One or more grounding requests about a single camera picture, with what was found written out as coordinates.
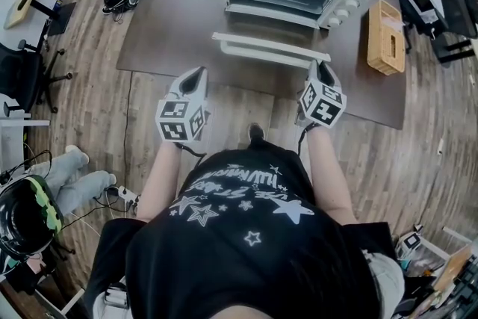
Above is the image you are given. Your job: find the person's black shoe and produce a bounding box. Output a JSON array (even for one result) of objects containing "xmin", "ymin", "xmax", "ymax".
[{"xmin": 247, "ymin": 122, "xmax": 265, "ymax": 143}]

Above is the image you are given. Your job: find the white power strip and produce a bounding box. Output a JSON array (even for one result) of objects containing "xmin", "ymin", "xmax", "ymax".
[{"xmin": 117, "ymin": 185, "xmax": 141, "ymax": 205}]

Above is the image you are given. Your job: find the wooden desk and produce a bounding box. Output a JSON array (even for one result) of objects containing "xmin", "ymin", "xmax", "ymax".
[{"xmin": 431, "ymin": 242, "xmax": 478, "ymax": 296}]

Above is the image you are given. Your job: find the wicker tissue basket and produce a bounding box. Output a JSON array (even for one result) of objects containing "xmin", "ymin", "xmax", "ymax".
[{"xmin": 367, "ymin": 0, "xmax": 407, "ymax": 76}]

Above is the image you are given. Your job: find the black office chair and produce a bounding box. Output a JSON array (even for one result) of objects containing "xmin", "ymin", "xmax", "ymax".
[
  {"xmin": 0, "ymin": 40, "xmax": 72, "ymax": 114},
  {"xmin": 429, "ymin": 0, "xmax": 478, "ymax": 64}
]

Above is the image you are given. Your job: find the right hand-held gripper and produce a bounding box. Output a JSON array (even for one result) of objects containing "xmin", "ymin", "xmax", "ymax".
[{"xmin": 296, "ymin": 59, "xmax": 347, "ymax": 130}]

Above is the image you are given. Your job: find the person's right forearm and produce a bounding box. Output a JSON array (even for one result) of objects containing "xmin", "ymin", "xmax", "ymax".
[{"xmin": 305, "ymin": 125, "xmax": 354, "ymax": 226}]

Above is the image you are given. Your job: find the person's left forearm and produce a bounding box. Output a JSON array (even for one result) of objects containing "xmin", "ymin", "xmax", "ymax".
[{"xmin": 136, "ymin": 140, "xmax": 184, "ymax": 223}]

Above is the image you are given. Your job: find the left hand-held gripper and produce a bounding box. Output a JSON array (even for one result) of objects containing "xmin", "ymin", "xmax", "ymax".
[{"xmin": 155, "ymin": 66, "xmax": 209, "ymax": 143}]

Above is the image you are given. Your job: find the small white clip-on box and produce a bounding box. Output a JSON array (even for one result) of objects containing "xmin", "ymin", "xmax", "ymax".
[{"xmin": 104, "ymin": 282, "xmax": 131, "ymax": 309}]

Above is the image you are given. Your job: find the person's black star-print t-shirt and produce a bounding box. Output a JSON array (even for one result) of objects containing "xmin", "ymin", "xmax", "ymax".
[{"xmin": 84, "ymin": 147, "xmax": 397, "ymax": 319}]

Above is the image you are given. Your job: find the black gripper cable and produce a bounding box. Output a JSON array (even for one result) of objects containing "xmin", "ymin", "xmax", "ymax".
[
  {"xmin": 175, "ymin": 141, "xmax": 208, "ymax": 167},
  {"xmin": 297, "ymin": 123, "xmax": 318, "ymax": 156}
]

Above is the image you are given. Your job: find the white table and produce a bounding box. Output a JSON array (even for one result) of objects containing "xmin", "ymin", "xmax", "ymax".
[{"xmin": 0, "ymin": 93, "xmax": 52, "ymax": 169}]

